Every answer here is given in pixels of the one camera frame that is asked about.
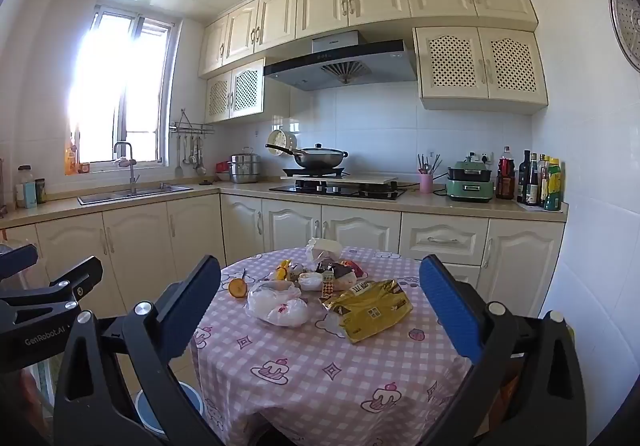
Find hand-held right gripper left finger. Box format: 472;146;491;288
52;255;236;446

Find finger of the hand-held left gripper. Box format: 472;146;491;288
0;243;40;279
0;256;103;327

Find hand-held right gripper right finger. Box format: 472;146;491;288
419;255;588;446

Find white blue trash bin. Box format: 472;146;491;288
136;381;203;437

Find yellow snack bag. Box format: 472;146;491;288
320;279;413;344

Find white plastic bag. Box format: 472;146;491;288
245;279;310;327

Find orange packet at window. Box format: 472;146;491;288
64;146;91;175

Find steel kitchen sink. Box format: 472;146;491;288
77;183;193;205

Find beige kitchen countertop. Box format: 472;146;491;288
0;179;569;229

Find cream lower cabinets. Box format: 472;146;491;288
0;193;568;322

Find pink checkered tablecloth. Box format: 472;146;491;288
190;246;473;446

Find green countertop cooker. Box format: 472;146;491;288
446;153;496;203

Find pink utensil holder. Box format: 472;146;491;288
418;153;442;194

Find steel kitchen faucet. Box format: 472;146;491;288
113;141;141;194

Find clear bag with cream knot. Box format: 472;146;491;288
306;237;342;272

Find steel steamer pot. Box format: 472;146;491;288
229;147;262;184

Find dark red sauce bottle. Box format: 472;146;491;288
496;146;516;200

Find dark glass bottle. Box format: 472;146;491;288
517;149;532;204

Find brown sauce bottle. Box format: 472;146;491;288
527;153;542;206

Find green yellow oil bottle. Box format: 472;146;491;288
545;157;563;212

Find black gas hob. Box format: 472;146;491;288
269;179;408;201

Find black induction cooker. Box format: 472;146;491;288
282;167;346;178

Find pale yellow colander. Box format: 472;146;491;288
266;129;298;157

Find steel wok with lid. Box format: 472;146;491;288
265;143;349;170

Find kitchen window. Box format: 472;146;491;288
75;6;176;167

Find black range hood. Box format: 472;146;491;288
263;30;418;92

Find round steel steamer plate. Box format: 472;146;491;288
608;0;640;74

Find wall utensil rack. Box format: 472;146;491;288
169;109;215;179

